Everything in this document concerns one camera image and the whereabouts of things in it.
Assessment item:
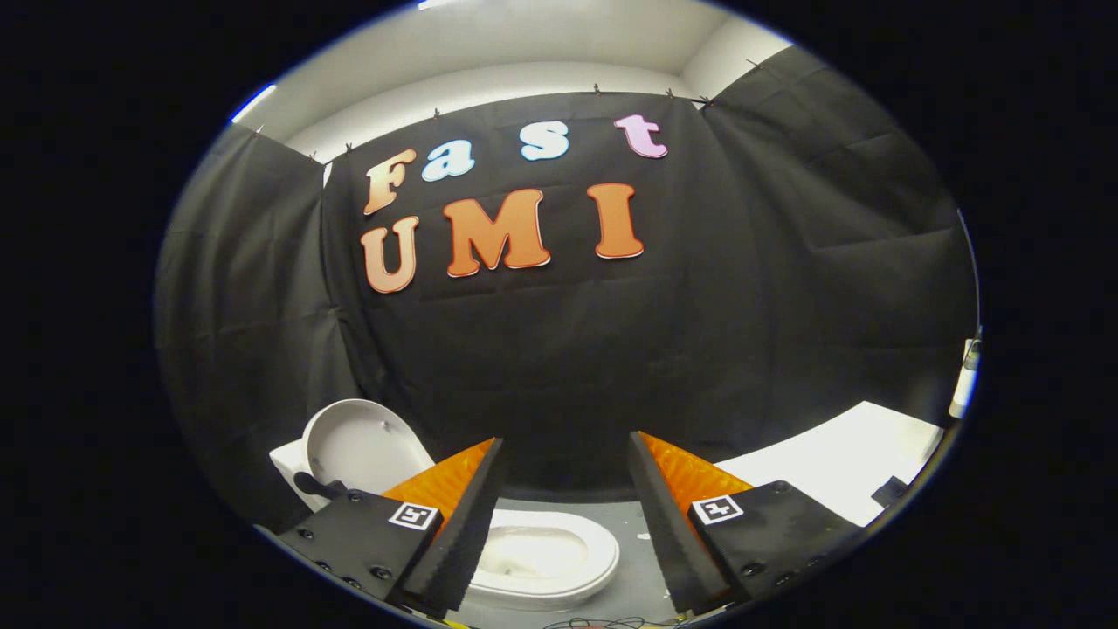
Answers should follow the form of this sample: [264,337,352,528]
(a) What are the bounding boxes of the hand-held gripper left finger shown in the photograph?
[275,437,507,617]

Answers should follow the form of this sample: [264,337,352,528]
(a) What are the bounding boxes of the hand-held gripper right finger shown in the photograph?
[627,431,866,617]

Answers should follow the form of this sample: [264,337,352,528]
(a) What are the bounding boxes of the white toilet seat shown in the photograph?
[472,509,621,604]

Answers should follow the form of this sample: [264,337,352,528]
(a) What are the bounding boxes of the white ceramic toilet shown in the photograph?
[269,437,621,612]

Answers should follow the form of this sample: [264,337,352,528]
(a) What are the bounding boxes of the white drawer cabinet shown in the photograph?
[714,401,946,528]

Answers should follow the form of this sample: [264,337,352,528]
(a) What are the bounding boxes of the black backdrop cloth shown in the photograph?
[155,44,977,525]

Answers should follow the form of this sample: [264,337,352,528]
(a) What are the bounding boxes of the white plastic bottle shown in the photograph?
[949,336,983,421]

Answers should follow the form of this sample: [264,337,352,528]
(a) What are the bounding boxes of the ceiling light strip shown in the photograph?
[231,84,278,124]

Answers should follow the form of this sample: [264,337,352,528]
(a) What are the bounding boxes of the black floor cables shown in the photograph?
[542,616,684,629]

